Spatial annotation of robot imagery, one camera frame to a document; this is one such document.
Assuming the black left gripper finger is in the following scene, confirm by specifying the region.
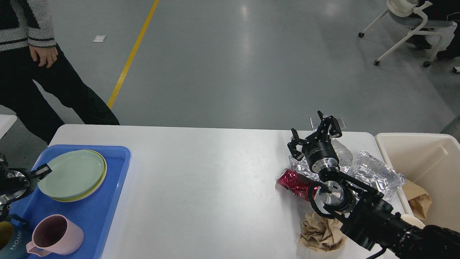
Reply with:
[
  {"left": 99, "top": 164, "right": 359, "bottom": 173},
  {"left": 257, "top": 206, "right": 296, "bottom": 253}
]
[{"left": 30, "top": 163, "right": 52, "bottom": 180}]

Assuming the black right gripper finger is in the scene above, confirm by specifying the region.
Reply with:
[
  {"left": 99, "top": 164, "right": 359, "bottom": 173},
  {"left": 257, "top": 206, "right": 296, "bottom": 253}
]
[
  {"left": 313, "top": 110, "right": 343, "bottom": 141},
  {"left": 287, "top": 128, "right": 310, "bottom": 161}
]

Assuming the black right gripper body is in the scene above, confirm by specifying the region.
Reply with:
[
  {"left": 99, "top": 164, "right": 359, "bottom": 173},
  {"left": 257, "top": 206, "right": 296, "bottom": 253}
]
[{"left": 302, "top": 136, "right": 339, "bottom": 174}]

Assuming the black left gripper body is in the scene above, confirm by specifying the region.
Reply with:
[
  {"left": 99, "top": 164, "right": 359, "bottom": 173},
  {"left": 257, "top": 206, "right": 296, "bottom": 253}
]
[{"left": 0, "top": 169, "right": 38, "bottom": 205}]

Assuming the light green plate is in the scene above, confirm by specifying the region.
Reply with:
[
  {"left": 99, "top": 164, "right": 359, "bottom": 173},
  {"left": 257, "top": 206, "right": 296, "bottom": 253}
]
[{"left": 37, "top": 150, "right": 105, "bottom": 200}]

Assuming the pink mug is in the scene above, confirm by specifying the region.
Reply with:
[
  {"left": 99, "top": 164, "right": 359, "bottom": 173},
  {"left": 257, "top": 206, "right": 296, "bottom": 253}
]
[{"left": 26, "top": 214, "right": 85, "bottom": 257}]

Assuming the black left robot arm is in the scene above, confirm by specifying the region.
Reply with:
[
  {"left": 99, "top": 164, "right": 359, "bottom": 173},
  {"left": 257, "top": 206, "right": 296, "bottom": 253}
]
[{"left": 0, "top": 154, "right": 52, "bottom": 221}]

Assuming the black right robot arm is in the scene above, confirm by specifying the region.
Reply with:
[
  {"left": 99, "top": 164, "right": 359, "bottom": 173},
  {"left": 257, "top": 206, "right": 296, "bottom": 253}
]
[{"left": 287, "top": 111, "right": 460, "bottom": 259}]

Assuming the crumpled aluminium foil sheet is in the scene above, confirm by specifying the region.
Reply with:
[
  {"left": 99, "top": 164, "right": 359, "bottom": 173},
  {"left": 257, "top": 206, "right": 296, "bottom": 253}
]
[{"left": 289, "top": 138, "right": 353, "bottom": 181}]

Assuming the crushed red can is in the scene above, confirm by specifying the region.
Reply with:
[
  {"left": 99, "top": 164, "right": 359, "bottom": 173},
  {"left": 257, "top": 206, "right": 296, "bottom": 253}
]
[{"left": 276, "top": 168, "right": 318, "bottom": 201}]

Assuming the yellow plate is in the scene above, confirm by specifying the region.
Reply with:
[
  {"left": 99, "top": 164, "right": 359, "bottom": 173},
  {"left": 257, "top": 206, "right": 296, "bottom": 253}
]
[{"left": 54, "top": 150, "right": 107, "bottom": 203}]

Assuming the aluminium foil tray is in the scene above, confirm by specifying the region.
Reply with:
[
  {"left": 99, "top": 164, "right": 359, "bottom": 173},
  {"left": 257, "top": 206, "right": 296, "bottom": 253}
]
[{"left": 349, "top": 151, "right": 407, "bottom": 202}]

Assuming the blue HOME mug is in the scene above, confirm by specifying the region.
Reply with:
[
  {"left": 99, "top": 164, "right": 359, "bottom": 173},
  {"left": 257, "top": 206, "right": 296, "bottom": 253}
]
[{"left": 0, "top": 214, "right": 32, "bottom": 259}]

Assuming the small white side table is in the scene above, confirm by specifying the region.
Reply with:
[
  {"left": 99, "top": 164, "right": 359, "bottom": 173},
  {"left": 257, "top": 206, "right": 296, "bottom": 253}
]
[{"left": 0, "top": 114, "right": 18, "bottom": 139}]

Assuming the crumpled brown paper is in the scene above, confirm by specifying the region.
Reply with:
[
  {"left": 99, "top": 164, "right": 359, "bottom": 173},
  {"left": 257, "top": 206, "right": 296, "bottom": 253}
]
[{"left": 298, "top": 211, "right": 347, "bottom": 252}]

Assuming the beige waste bin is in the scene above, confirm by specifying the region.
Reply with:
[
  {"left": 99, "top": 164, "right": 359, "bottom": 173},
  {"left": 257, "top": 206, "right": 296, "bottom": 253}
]
[{"left": 375, "top": 133, "right": 460, "bottom": 231}]

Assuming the brown paper in bin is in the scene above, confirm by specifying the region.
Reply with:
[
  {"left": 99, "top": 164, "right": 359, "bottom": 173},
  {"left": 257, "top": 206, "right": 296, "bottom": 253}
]
[{"left": 401, "top": 179, "right": 432, "bottom": 220}]

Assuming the white paper cup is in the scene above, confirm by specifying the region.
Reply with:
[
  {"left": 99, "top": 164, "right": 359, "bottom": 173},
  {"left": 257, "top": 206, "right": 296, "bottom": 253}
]
[{"left": 401, "top": 214, "right": 426, "bottom": 229}]

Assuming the person in grey sweater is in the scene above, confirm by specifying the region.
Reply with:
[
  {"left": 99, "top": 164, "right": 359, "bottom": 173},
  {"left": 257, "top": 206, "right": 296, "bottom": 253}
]
[{"left": 0, "top": 0, "right": 120, "bottom": 144}]

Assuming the person in blue jeans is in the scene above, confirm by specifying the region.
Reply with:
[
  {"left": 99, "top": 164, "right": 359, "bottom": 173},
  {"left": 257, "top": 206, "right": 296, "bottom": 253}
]
[{"left": 440, "top": 115, "right": 460, "bottom": 143}]

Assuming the white chair right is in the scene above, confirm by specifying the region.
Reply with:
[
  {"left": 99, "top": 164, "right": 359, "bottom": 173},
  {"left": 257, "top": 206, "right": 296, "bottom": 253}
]
[{"left": 358, "top": 0, "right": 454, "bottom": 67}]

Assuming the seated person in black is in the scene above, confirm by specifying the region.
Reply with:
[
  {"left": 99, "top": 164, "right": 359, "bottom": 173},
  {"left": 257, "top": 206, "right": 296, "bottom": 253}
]
[{"left": 406, "top": 0, "right": 460, "bottom": 61}]

